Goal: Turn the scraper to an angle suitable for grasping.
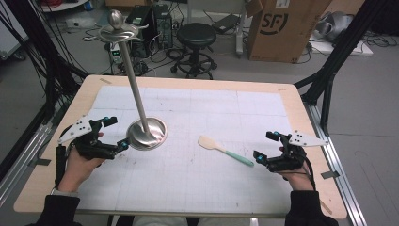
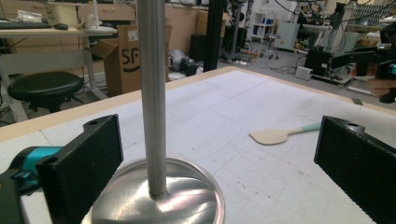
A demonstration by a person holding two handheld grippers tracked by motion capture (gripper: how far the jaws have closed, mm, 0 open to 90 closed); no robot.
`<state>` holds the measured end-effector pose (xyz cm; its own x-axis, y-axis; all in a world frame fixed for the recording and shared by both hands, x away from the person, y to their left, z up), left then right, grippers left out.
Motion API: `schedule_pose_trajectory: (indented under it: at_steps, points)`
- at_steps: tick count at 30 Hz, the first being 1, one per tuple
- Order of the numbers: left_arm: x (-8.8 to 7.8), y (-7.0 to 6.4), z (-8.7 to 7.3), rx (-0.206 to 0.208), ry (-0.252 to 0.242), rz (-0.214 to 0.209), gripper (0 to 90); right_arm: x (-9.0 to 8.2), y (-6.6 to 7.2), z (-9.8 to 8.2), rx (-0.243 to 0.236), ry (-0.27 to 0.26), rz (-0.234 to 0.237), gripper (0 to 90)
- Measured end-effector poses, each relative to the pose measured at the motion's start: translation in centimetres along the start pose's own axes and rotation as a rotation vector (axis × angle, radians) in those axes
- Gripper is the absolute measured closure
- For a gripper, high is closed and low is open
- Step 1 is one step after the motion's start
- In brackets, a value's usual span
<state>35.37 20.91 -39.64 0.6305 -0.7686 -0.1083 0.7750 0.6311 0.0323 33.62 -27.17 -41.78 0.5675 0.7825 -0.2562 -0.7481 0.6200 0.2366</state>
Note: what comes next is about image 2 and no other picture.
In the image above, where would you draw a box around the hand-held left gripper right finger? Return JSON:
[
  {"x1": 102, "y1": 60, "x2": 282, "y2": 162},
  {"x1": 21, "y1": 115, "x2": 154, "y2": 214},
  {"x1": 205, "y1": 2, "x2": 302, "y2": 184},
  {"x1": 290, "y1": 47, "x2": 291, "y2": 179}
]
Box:
[{"x1": 314, "y1": 115, "x2": 396, "y2": 224}]

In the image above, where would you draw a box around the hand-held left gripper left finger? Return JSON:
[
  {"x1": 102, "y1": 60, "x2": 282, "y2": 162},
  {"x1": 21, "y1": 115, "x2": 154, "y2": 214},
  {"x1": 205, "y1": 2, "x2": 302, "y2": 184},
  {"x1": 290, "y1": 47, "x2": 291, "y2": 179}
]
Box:
[{"x1": 35, "y1": 114, "x2": 124, "y2": 224}]

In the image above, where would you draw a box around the cream spatula with teal handle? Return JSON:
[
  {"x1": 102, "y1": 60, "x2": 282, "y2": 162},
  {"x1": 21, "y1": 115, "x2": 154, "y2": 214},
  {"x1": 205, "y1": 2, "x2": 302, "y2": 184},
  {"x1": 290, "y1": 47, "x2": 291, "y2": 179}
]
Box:
[{"x1": 248, "y1": 121, "x2": 322, "y2": 147}]

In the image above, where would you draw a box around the metal stand with round base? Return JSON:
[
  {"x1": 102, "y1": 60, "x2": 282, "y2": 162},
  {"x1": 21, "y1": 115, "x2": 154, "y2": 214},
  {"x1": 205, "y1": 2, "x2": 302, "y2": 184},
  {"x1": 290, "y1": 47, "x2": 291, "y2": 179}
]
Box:
[{"x1": 81, "y1": 0, "x2": 226, "y2": 224}]

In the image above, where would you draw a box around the black equipment case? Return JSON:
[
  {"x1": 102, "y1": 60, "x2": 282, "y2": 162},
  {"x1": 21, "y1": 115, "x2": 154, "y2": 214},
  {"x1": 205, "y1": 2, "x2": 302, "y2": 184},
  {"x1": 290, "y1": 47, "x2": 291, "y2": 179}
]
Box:
[{"x1": 304, "y1": 49, "x2": 334, "y2": 77}]

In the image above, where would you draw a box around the small white box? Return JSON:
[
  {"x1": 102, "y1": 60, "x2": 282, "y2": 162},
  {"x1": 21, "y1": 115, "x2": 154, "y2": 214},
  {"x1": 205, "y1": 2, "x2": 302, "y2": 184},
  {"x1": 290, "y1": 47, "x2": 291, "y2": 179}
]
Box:
[{"x1": 294, "y1": 65, "x2": 314, "y2": 81}]

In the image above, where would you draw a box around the chrome rolling stool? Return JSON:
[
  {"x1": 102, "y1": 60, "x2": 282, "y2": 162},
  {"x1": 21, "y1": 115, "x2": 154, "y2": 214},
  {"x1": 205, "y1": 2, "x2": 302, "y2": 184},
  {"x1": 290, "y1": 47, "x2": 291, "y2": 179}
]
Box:
[{"x1": 259, "y1": 33, "x2": 280, "y2": 61}]

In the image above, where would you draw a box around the black round stool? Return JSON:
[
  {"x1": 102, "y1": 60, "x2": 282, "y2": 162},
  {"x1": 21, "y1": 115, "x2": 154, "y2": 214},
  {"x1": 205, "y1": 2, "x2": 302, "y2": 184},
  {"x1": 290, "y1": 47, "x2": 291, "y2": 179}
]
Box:
[{"x1": 7, "y1": 71, "x2": 84, "y2": 114}]

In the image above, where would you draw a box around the white shelf unit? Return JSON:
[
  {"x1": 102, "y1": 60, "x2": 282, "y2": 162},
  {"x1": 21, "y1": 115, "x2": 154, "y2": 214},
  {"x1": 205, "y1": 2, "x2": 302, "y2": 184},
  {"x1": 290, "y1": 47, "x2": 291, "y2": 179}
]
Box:
[{"x1": 250, "y1": 11, "x2": 278, "y2": 44}]

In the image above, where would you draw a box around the brown cardboard box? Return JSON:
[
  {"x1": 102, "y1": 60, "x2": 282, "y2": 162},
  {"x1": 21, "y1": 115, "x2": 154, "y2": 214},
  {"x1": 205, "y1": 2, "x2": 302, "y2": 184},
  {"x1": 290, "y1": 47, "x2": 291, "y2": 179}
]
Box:
[{"x1": 91, "y1": 24, "x2": 173, "y2": 98}]

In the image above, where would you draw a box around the white desk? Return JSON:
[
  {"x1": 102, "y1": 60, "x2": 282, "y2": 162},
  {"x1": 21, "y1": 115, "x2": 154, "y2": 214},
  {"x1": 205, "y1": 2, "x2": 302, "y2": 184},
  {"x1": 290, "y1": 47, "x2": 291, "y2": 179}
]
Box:
[{"x1": 0, "y1": 25, "x2": 118, "y2": 123}]

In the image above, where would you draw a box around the white grid mat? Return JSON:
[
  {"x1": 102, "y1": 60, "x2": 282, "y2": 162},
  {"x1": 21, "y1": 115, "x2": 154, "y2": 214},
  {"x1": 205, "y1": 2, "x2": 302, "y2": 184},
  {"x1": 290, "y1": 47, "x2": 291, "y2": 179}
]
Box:
[{"x1": 0, "y1": 70, "x2": 396, "y2": 224}]

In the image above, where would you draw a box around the white lamp stand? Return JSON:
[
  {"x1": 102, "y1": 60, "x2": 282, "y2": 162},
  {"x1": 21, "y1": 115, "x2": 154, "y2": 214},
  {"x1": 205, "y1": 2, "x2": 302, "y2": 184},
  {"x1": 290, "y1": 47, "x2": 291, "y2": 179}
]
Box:
[{"x1": 76, "y1": 0, "x2": 118, "y2": 35}]

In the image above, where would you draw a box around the grey and black bag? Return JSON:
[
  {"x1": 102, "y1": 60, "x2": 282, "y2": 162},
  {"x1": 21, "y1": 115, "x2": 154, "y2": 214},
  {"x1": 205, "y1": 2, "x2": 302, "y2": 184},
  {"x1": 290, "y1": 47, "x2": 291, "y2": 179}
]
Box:
[{"x1": 168, "y1": 49, "x2": 199, "y2": 77}]

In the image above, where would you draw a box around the black keyboard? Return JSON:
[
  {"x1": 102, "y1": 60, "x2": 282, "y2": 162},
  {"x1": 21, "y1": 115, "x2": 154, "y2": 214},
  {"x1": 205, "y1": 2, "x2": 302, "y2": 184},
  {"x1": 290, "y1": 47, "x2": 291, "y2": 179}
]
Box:
[{"x1": 0, "y1": 21, "x2": 53, "y2": 31}]

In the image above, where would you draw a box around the black speaker box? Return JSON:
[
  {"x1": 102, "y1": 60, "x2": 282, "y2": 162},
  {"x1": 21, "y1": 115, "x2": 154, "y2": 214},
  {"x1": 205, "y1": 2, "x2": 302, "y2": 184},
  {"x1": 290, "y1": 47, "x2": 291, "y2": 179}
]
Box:
[{"x1": 189, "y1": 34, "x2": 207, "y2": 62}]

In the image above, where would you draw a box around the clear plastic bag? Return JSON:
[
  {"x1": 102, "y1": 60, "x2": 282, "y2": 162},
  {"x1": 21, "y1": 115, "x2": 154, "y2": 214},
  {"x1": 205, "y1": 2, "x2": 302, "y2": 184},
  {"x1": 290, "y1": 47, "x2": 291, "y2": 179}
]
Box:
[{"x1": 16, "y1": 9, "x2": 43, "y2": 23}]

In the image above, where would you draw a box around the black upright post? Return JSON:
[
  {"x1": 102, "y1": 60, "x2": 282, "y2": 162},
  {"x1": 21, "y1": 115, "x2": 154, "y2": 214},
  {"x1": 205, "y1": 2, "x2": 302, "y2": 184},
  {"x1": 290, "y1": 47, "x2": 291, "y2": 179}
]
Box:
[{"x1": 203, "y1": 0, "x2": 227, "y2": 73}]

